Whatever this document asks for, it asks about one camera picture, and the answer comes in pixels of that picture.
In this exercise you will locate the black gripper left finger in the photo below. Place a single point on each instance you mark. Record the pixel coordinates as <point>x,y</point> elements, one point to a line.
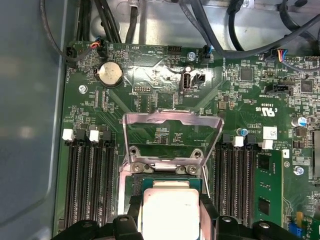
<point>125,228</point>

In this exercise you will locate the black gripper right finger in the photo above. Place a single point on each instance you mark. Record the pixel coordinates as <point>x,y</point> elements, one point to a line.
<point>227,230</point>

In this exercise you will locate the silver topped CPU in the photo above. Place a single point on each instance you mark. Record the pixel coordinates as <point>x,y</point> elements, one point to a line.
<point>170,207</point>

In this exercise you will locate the metal socket cover frame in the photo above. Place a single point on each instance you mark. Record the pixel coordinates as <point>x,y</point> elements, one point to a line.
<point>150,117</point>

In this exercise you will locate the green RAM stick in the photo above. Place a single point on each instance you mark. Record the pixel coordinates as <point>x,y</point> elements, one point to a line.
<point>268,175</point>

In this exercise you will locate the silver motherboard screw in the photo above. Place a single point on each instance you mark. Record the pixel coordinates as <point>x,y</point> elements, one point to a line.
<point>191,55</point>
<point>83,88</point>
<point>298,170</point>

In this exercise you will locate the small blue topped capacitor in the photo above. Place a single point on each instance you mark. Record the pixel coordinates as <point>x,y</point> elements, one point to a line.
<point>301,121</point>
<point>242,131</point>

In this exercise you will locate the white label sticker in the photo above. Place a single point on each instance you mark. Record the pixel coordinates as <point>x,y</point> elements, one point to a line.
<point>270,132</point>

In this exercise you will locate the green motherboard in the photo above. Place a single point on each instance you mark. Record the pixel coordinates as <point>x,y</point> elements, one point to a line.
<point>225,120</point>

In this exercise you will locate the internal USB port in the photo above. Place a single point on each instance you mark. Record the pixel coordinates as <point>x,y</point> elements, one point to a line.
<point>186,81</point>

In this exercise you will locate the round silver coin battery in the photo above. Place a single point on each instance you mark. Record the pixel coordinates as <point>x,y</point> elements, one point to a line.
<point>110,73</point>

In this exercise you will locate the black square chip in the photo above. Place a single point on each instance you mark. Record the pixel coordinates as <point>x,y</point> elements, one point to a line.
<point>246,74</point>
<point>307,86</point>

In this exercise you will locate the black PC case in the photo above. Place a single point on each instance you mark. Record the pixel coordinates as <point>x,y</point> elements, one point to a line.
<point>25,100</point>

